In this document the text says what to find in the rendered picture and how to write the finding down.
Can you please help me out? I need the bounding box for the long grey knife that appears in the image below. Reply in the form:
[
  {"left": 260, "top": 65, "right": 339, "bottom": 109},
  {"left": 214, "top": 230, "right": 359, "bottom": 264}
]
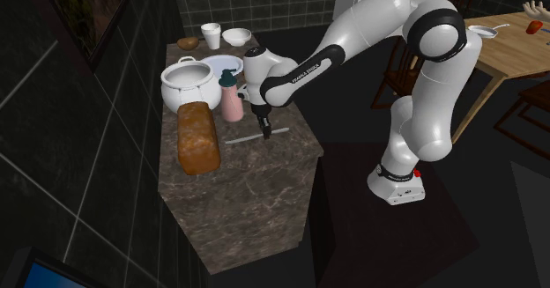
[{"left": 224, "top": 126, "right": 291, "bottom": 145}]

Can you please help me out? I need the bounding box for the dark wooden chair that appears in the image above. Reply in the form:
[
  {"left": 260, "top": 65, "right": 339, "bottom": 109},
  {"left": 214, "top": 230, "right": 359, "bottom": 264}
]
[
  {"left": 370, "top": 34, "right": 427, "bottom": 110},
  {"left": 493, "top": 79, "right": 550, "bottom": 160}
]

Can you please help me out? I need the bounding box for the white lidless pot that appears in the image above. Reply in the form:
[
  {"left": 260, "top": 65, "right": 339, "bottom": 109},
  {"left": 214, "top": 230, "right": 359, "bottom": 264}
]
[{"left": 160, "top": 56, "right": 223, "bottom": 115}]

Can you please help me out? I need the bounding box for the white cup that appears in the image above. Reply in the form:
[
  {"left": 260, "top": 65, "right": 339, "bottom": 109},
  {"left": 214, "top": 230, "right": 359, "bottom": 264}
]
[{"left": 200, "top": 22, "right": 222, "bottom": 51}]

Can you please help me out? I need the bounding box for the white bowl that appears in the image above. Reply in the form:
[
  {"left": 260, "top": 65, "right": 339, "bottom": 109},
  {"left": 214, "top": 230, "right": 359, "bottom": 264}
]
[{"left": 221, "top": 27, "right": 253, "bottom": 48}]

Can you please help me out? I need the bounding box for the dark framed wall picture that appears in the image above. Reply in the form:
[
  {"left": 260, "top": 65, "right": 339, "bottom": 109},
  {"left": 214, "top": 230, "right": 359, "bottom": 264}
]
[{"left": 36, "top": 0, "right": 139, "bottom": 72}]

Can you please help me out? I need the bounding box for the brown bread loaf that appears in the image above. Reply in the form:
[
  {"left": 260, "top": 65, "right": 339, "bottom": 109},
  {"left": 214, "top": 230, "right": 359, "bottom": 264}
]
[{"left": 176, "top": 100, "right": 222, "bottom": 176}]

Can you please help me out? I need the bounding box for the light wooden dining table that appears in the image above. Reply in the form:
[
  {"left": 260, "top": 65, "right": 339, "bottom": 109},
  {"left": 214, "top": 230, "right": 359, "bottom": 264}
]
[{"left": 450, "top": 0, "right": 550, "bottom": 144}]

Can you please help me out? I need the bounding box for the pink soap dispenser teal pump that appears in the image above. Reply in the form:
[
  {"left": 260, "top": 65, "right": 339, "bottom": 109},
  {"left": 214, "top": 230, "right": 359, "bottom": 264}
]
[{"left": 218, "top": 69, "right": 245, "bottom": 123}]

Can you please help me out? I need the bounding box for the white plate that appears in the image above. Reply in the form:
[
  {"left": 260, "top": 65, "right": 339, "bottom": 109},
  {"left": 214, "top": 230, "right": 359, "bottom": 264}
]
[{"left": 199, "top": 54, "right": 245, "bottom": 79}]

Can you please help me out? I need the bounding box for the blue screen monitor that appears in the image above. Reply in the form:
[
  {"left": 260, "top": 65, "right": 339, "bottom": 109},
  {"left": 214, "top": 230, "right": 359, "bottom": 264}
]
[{"left": 0, "top": 246, "right": 108, "bottom": 288}]

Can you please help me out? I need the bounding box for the dark robot stand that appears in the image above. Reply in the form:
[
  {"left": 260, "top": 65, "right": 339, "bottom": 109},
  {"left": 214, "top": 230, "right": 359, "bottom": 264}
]
[{"left": 316, "top": 142, "right": 480, "bottom": 288}]

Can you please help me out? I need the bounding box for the brown potato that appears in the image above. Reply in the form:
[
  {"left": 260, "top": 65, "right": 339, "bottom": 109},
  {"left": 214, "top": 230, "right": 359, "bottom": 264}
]
[{"left": 176, "top": 36, "right": 200, "bottom": 51}]

